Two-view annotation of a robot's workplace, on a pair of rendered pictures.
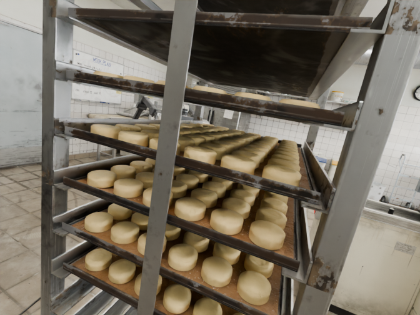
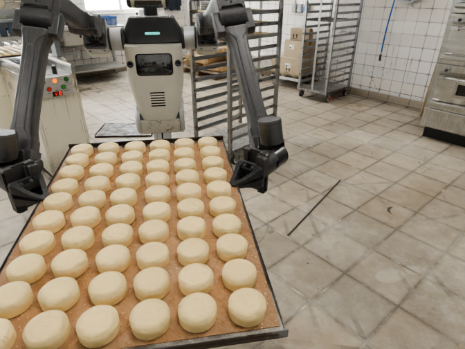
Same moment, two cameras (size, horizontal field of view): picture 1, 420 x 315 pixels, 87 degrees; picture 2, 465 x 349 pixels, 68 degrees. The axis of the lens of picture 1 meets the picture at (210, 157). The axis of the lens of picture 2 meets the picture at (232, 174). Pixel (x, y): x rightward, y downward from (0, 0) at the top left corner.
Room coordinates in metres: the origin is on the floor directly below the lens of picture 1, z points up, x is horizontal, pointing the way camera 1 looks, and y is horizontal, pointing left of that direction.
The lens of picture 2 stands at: (3.40, 1.28, 1.36)
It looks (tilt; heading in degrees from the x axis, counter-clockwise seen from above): 28 degrees down; 206
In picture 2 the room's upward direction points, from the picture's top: straight up
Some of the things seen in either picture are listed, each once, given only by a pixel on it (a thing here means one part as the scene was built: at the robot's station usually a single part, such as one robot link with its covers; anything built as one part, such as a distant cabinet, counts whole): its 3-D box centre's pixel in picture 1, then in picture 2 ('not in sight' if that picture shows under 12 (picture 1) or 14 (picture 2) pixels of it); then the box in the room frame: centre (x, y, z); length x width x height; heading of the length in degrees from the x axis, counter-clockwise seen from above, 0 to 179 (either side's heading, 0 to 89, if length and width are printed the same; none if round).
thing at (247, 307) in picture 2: not in sight; (247, 306); (3.11, 1.16, 1.00); 0.05 x 0.05 x 0.02
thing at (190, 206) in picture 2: not in sight; (190, 209); (2.96, 0.98, 1.01); 0.05 x 0.05 x 0.02
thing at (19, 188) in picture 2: not in sight; (36, 197); (3.04, 0.65, 0.99); 0.09 x 0.07 x 0.07; 80
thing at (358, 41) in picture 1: (325, 79); not in sight; (0.53, -0.22, 1.50); 0.64 x 0.03 x 0.03; 161
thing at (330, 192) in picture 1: (304, 155); not in sight; (0.53, -0.22, 1.32); 0.64 x 0.03 x 0.03; 161
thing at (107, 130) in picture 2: not in sight; (126, 129); (0.65, -1.35, 0.01); 0.60 x 0.40 x 0.03; 118
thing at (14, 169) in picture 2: not in sight; (18, 183); (3.02, 0.58, 1.00); 0.07 x 0.07 x 0.10; 80
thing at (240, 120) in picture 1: (216, 124); not in sight; (5.79, -0.02, 1.02); 1.40 x 0.90 x 2.05; 67
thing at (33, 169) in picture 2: not in sight; (33, 188); (3.04, 0.65, 1.01); 0.09 x 0.07 x 0.07; 80
